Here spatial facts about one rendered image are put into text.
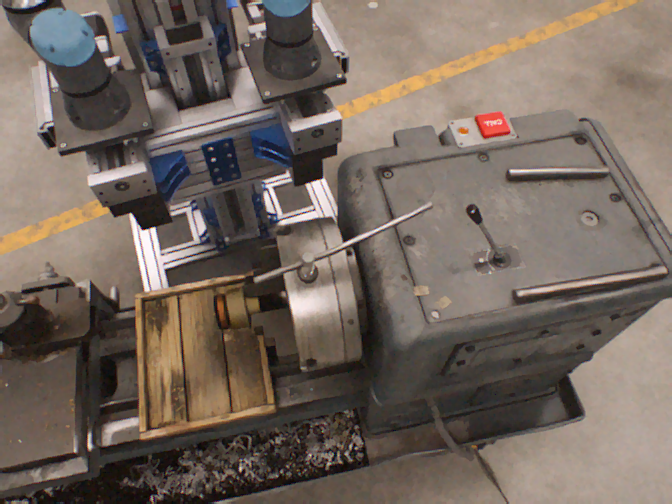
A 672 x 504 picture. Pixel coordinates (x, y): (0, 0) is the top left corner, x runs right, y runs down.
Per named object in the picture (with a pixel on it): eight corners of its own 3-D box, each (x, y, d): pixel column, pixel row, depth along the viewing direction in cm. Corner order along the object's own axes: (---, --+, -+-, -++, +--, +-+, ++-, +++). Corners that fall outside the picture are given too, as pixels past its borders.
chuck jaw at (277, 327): (303, 302, 110) (314, 354, 104) (305, 314, 114) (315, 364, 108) (250, 313, 109) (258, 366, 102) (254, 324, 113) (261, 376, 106)
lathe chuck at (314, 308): (314, 248, 135) (314, 193, 105) (341, 372, 124) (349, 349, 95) (279, 255, 134) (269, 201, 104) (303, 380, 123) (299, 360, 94)
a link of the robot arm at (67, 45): (71, 102, 118) (42, 51, 106) (43, 70, 123) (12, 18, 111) (119, 77, 122) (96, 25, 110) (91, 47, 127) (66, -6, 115)
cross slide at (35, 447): (85, 280, 133) (78, 271, 129) (82, 457, 112) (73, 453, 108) (16, 293, 131) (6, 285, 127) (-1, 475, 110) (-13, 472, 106)
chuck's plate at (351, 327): (327, 246, 135) (331, 190, 105) (355, 369, 125) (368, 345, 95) (314, 248, 135) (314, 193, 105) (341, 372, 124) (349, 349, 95)
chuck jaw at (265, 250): (298, 278, 115) (289, 227, 110) (300, 288, 110) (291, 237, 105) (247, 287, 114) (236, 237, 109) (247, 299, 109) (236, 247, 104)
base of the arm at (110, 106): (64, 93, 133) (45, 61, 124) (125, 79, 135) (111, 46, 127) (71, 137, 125) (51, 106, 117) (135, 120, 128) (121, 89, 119)
